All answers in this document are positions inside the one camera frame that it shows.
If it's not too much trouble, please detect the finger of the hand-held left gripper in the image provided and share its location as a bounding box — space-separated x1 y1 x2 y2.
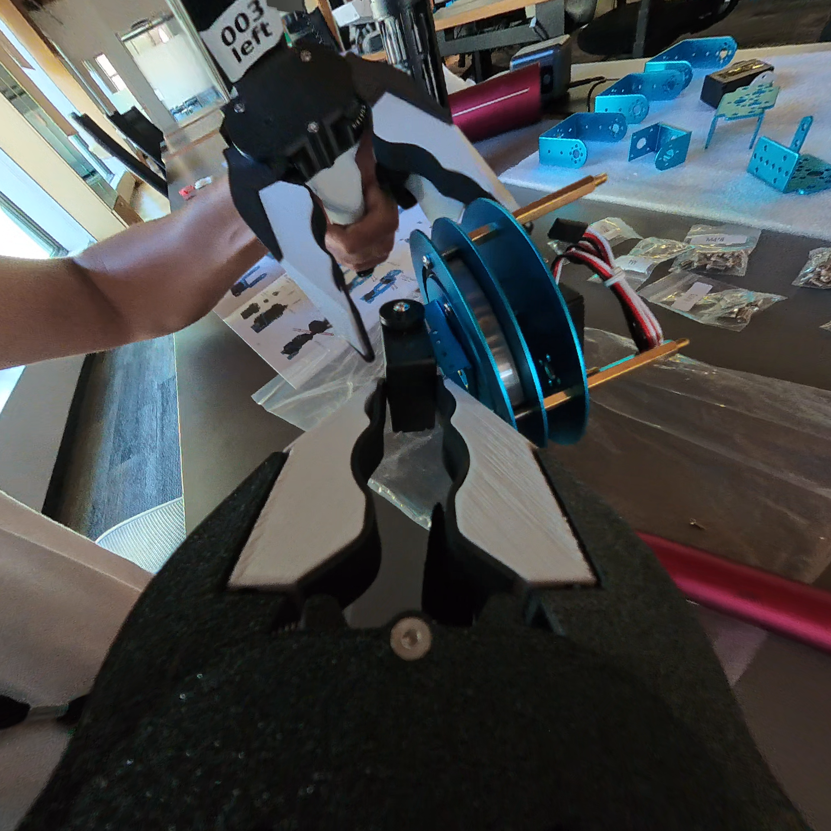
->
367 90 505 211
225 149 377 364

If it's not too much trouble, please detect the pile of small screw bags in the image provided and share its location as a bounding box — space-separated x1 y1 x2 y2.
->
586 216 831 333

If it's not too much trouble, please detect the wooden background table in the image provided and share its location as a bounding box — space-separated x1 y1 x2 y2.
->
430 0 650 85

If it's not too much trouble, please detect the group of blue metal brackets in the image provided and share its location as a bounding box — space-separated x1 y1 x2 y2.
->
538 35 831 197

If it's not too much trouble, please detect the person's left hand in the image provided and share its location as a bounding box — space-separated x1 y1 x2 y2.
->
323 188 400 274

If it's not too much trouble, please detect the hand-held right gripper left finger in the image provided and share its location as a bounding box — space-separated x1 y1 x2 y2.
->
227 382 388 611

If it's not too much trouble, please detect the red metal screwdriver handle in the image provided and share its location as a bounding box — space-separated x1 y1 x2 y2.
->
635 530 831 658

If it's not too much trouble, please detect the black box device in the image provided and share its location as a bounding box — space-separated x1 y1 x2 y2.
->
508 34 573 100

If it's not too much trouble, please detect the red white black servo cable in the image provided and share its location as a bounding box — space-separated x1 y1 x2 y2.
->
547 217 665 346

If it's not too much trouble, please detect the white instruction sheet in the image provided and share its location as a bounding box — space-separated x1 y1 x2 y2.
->
209 248 398 392

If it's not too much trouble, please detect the white foam sheet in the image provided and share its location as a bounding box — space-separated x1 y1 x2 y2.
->
495 41 831 226

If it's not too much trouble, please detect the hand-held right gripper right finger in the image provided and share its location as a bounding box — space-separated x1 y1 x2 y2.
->
424 387 598 623

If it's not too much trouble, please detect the grey desk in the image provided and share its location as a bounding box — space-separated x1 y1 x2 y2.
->
162 123 831 831

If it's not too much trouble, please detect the person's left forearm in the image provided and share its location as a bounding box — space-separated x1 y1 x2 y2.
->
0 178 287 372

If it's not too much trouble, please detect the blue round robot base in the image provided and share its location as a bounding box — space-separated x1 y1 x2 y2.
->
378 170 691 450

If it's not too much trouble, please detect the white mesh wastebasket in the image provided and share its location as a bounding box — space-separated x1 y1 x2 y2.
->
95 495 187 573

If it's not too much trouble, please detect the maroon metal cylinder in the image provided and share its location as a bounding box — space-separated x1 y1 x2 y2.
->
448 64 544 144

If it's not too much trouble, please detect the black servo motor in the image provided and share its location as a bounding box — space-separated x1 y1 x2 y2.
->
700 58 776 109

